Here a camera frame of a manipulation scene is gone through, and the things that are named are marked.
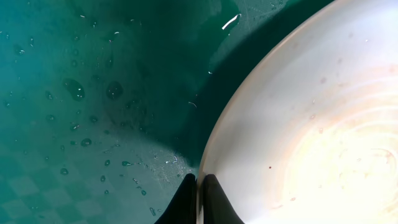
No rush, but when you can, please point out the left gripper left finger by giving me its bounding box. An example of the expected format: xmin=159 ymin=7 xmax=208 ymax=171
xmin=155 ymin=174 xmax=197 ymax=224

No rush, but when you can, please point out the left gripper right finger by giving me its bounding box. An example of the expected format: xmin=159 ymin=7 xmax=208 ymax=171
xmin=203 ymin=174 xmax=244 ymax=224

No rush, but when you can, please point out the light blue plate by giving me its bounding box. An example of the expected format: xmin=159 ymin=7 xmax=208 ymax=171
xmin=198 ymin=0 xmax=397 ymax=223

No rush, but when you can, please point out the teal plastic tray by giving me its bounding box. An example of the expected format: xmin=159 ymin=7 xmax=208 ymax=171
xmin=1 ymin=0 xmax=326 ymax=223

